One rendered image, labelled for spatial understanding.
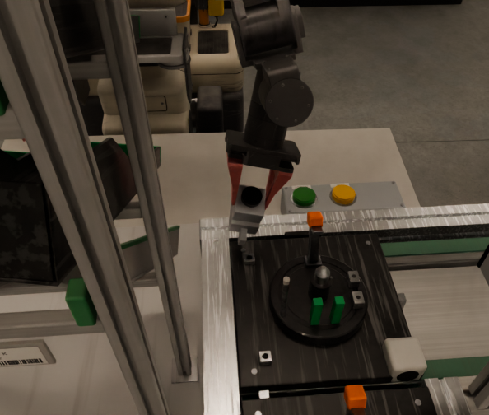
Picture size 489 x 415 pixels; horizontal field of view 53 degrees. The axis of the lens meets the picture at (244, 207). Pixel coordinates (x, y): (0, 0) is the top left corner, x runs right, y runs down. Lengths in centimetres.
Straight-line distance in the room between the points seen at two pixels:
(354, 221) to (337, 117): 186
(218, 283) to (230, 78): 91
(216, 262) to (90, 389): 27
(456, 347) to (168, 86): 88
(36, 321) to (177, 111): 103
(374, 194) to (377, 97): 201
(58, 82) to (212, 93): 130
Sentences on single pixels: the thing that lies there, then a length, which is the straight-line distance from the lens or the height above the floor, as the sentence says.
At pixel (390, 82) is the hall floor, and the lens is 304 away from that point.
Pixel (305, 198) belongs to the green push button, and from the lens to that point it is 86.
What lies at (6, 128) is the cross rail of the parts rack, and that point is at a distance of 22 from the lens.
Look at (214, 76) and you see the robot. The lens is 156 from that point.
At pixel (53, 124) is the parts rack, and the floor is 147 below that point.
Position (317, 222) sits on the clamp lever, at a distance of 70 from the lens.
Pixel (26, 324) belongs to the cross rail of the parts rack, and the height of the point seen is 131.
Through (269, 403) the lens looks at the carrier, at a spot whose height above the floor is 97.
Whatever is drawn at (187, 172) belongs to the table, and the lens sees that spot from 107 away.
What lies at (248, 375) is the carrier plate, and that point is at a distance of 67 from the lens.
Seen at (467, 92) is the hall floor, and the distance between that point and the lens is 310.
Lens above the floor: 159
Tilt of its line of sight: 47 degrees down
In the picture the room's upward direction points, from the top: straight up
